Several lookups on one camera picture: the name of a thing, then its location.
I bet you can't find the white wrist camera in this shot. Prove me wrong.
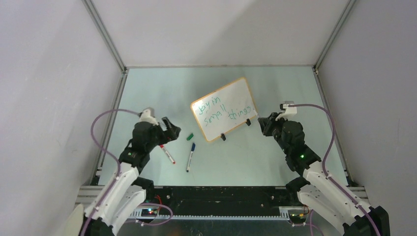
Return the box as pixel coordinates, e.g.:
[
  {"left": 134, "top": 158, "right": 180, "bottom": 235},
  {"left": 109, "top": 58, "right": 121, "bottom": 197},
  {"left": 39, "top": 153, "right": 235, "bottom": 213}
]
[
  {"left": 275, "top": 101, "right": 297, "bottom": 121},
  {"left": 138, "top": 107, "right": 159, "bottom": 125}
]

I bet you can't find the yellow framed whiteboard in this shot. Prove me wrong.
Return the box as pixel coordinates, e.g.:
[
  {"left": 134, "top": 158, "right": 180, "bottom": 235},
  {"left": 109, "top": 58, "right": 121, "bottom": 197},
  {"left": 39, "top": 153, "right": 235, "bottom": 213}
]
[{"left": 190, "top": 77, "right": 258, "bottom": 142}]

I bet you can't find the aluminium frame post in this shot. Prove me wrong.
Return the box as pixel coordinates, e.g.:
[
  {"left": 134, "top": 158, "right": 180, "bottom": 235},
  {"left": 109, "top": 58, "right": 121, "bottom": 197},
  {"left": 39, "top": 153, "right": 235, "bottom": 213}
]
[
  {"left": 81, "top": 0, "right": 127, "bottom": 73},
  {"left": 314, "top": 0, "right": 357, "bottom": 74}
]

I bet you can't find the green marker cap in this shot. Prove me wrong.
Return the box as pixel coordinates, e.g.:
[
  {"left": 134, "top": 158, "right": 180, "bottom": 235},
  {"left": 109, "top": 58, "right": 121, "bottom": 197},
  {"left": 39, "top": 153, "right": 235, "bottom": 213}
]
[{"left": 186, "top": 133, "right": 194, "bottom": 141}]

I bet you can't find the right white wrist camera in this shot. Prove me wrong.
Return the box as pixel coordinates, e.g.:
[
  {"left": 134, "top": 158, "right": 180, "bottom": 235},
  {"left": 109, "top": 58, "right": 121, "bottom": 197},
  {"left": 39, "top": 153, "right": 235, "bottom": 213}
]
[{"left": 275, "top": 101, "right": 297, "bottom": 121}]

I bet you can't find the left controller circuit board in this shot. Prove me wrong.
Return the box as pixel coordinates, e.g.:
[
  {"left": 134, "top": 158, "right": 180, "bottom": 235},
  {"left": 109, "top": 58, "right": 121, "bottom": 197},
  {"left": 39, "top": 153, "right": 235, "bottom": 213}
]
[{"left": 141, "top": 208, "right": 159, "bottom": 217}]

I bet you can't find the left aluminium frame post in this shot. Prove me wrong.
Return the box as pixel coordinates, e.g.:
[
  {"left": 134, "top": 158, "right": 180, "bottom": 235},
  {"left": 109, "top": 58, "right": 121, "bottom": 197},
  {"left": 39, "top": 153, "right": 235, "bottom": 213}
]
[{"left": 81, "top": 0, "right": 127, "bottom": 73}]

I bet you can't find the right controller circuit board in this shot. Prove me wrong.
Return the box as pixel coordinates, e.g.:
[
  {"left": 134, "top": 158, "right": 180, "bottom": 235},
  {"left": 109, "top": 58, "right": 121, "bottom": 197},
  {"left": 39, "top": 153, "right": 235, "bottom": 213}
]
[{"left": 288, "top": 213, "right": 307, "bottom": 225}]

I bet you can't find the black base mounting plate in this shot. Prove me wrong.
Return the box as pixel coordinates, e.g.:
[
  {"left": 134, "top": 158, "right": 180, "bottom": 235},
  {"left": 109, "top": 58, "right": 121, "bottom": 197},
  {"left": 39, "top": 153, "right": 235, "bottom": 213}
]
[{"left": 148, "top": 186, "right": 303, "bottom": 217}]

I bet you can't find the blue marker pen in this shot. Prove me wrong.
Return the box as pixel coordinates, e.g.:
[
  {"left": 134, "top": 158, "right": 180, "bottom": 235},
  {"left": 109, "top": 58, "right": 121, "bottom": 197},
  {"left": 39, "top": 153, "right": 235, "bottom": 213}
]
[{"left": 186, "top": 143, "right": 196, "bottom": 173}]

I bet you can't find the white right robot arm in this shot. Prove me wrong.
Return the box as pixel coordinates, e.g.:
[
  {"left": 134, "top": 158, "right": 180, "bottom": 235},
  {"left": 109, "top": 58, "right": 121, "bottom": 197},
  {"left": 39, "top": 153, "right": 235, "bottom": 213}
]
[{"left": 257, "top": 113, "right": 390, "bottom": 236}]

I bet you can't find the right aluminium frame post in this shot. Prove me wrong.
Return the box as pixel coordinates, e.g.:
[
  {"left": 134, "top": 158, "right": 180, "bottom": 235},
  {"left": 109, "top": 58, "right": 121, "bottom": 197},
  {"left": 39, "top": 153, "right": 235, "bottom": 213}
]
[{"left": 314, "top": 0, "right": 357, "bottom": 74}]

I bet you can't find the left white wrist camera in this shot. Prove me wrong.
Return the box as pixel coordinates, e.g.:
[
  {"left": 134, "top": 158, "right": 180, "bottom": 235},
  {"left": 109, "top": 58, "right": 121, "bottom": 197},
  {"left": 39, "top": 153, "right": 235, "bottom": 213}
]
[{"left": 138, "top": 107, "right": 159, "bottom": 125}]

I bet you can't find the red marker pen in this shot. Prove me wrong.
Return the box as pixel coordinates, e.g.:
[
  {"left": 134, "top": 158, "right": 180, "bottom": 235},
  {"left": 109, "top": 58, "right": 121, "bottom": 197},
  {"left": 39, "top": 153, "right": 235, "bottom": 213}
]
[{"left": 160, "top": 145, "right": 176, "bottom": 164}]

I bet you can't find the controller circuit board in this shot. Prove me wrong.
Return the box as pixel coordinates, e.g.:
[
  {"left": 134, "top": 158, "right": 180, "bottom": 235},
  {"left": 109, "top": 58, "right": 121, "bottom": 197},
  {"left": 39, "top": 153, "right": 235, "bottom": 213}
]
[
  {"left": 141, "top": 208, "right": 159, "bottom": 217},
  {"left": 288, "top": 213, "right": 307, "bottom": 225}
]

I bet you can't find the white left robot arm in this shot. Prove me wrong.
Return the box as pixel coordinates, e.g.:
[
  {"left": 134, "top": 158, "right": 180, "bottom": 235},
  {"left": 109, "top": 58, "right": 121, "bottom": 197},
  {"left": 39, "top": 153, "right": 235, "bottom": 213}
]
[{"left": 78, "top": 113, "right": 181, "bottom": 236}]

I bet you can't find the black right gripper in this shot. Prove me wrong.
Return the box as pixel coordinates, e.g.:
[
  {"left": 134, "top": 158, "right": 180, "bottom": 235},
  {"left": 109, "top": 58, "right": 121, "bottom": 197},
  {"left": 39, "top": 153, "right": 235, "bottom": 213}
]
[{"left": 259, "top": 112, "right": 291, "bottom": 154}]

